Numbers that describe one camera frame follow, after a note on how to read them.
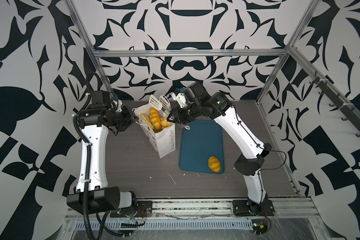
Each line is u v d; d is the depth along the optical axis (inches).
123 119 23.8
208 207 29.9
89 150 16.0
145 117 32.8
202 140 37.8
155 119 32.8
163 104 29.3
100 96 20.4
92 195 14.6
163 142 30.6
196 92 20.1
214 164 33.4
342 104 23.2
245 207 29.3
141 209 28.7
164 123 32.7
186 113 22.6
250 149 18.8
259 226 27.9
